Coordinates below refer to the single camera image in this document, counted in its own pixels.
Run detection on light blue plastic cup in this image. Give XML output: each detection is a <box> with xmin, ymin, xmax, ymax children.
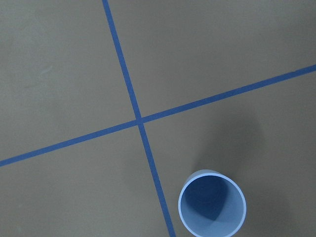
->
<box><xmin>178</xmin><ymin>169</ymin><xmax>247</xmax><ymax>237</ymax></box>

